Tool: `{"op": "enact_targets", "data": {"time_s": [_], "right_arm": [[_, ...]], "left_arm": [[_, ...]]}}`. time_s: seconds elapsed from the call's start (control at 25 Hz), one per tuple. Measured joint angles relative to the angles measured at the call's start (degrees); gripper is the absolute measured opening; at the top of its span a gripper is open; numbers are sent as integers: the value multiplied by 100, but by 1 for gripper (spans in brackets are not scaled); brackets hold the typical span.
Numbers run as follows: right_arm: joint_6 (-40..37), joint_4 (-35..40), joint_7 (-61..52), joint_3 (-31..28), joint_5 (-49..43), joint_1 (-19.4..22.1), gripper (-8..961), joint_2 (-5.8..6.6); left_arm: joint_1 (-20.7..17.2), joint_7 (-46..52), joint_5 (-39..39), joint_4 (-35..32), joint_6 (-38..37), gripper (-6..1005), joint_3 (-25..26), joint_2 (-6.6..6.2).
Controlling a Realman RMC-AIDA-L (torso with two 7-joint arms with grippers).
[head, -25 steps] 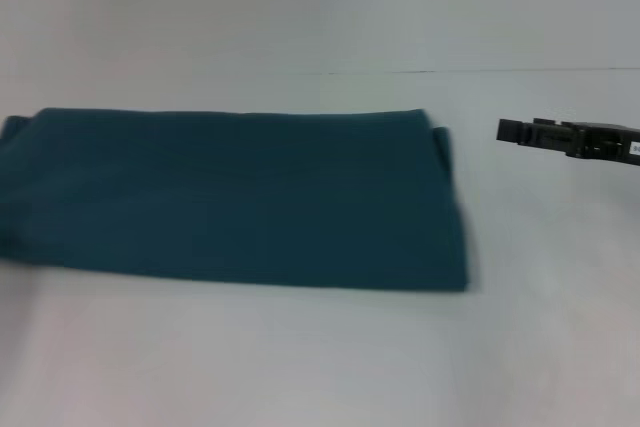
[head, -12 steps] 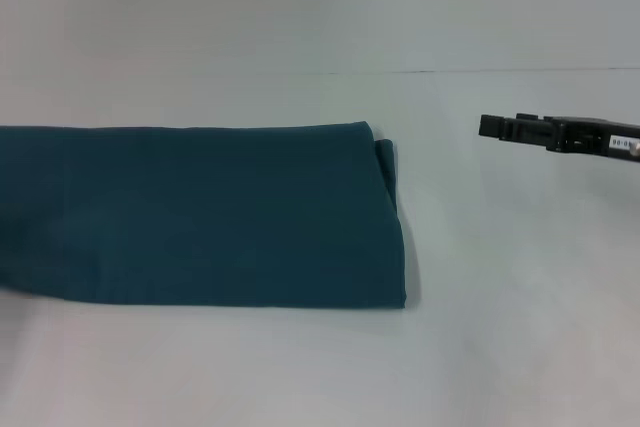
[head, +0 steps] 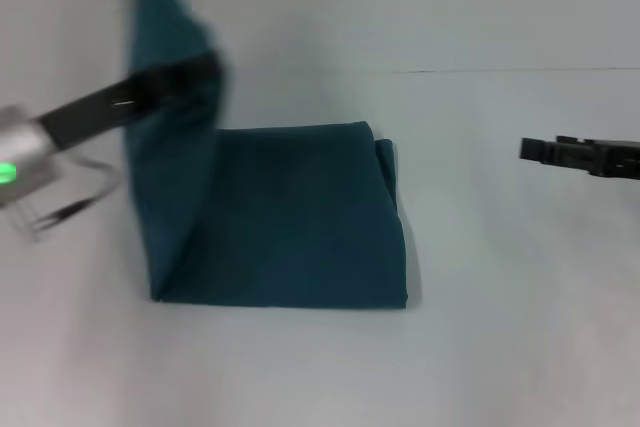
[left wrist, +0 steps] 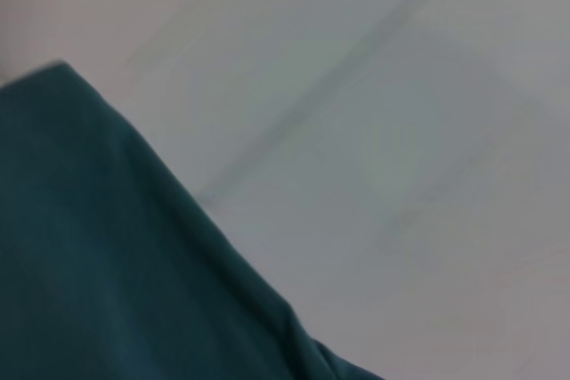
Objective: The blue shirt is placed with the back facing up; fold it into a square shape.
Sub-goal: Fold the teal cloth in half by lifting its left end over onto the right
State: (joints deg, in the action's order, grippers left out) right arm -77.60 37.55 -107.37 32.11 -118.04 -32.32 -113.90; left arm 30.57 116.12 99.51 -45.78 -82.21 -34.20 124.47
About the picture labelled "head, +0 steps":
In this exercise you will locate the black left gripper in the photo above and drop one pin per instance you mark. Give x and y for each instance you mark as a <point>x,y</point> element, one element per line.
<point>95,109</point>

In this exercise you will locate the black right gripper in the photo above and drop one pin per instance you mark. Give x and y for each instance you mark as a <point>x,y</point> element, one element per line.
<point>600,157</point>

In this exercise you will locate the teal blue shirt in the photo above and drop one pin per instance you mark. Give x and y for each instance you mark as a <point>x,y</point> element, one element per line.
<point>280,222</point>

